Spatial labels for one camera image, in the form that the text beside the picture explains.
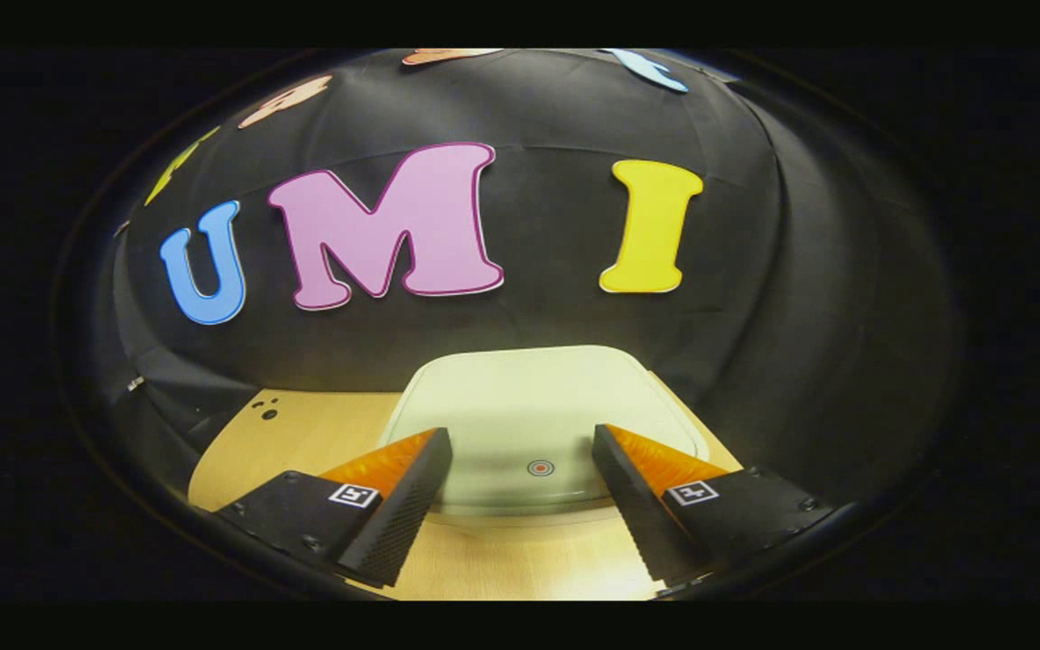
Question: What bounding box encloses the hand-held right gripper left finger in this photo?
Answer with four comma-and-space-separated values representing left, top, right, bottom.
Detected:
213, 427, 454, 590

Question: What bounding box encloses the wooden desktop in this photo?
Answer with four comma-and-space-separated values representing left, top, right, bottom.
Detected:
188, 388, 747, 601

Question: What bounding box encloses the pale green desktop garbage bin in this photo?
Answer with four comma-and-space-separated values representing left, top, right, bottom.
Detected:
378, 345, 710, 529

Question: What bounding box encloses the black backdrop cloth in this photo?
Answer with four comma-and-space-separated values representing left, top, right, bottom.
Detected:
109, 48, 963, 506

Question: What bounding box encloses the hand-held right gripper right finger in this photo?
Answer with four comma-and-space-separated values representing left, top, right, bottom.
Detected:
591, 424, 839, 585

